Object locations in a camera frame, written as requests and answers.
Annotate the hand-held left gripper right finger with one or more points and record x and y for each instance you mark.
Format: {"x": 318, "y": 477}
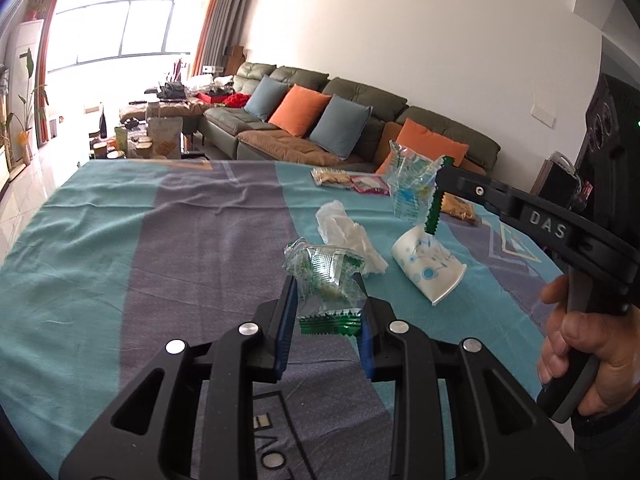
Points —
{"x": 367, "y": 347}

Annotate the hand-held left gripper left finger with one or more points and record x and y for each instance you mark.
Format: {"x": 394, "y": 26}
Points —
{"x": 285, "y": 332}

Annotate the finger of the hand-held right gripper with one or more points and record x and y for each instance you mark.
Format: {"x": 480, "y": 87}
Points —
{"x": 470, "y": 187}

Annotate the clear green-edged wrapper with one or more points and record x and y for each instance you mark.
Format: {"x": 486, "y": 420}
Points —
{"x": 410, "y": 180}
{"x": 325, "y": 280}

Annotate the person's right hand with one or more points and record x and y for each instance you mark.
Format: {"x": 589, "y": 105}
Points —
{"x": 617, "y": 355}

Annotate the gold snack packet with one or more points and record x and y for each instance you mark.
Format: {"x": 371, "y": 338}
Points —
{"x": 460, "y": 208}

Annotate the dark brown box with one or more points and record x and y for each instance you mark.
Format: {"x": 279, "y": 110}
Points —
{"x": 557, "y": 180}

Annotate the orange cushion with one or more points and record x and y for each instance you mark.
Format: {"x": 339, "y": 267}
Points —
{"x": 300, "y": 110}
{"x": 425, "y": 140}

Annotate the white blue-dotted paper cup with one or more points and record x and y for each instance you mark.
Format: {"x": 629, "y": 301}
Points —
{"x": 427, "y": 267}

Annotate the pink snack packet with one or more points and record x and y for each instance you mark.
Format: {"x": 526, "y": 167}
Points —
{"x": 370, "y": 185}

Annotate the white crumpled tissue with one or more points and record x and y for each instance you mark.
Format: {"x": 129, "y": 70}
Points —
{"x": 350, "y": 237}

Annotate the clear biscuit packet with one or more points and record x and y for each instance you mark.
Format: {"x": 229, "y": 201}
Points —
{"x": 331, "y": 177}

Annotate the blue cushion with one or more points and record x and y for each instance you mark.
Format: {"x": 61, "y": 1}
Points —
{"x": 266, "y": 100}
{"x": 342, "y": 127}

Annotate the green sofa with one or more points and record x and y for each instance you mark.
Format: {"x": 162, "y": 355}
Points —
{"x": 360, "y": 92}

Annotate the blue grey striped blanket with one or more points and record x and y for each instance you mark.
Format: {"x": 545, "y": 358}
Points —
{"x": 150, "y": 240}

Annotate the patterned paper bag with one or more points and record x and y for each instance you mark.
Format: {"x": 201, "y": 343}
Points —
{"x": 165, "y": 137}

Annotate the red cloth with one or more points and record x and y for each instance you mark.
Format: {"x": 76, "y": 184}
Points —
{"x": 237, "y": 100}

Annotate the person's dark clothing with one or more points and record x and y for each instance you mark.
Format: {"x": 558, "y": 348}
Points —
{"x": 610, "y": 450}

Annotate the brown coffee table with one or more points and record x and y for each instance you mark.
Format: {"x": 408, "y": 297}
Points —
{"x": 187, "y": 110}

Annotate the green box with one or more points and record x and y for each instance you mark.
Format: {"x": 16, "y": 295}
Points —
{"x": 120, "y": 140}

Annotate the black bag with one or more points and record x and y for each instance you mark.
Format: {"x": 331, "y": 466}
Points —
{"x": 171, "y": 91}

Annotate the brown wooden cabinet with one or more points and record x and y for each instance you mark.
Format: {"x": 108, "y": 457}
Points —
{"x": 234, "y": 60}

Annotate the dark glass bottle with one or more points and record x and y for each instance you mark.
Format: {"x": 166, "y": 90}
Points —
{"x": 103, "y": 125}

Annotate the grey and orange curtain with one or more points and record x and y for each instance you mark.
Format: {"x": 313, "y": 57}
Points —
{"x": 47, "y": 35}
{"x": 220, "y": 20}

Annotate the tall leafy plant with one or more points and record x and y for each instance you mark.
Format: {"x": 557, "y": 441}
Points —
{"x": 30, "y": 100}

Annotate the large window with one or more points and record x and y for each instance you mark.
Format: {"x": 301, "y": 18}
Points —
{"x": 115, "y": 30}

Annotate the white standing air conditioner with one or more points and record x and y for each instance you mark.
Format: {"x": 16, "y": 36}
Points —
{"x": 27, "y": 45}

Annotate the white wall plate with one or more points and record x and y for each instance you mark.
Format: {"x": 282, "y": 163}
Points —
{"x": 543, "y": 115}

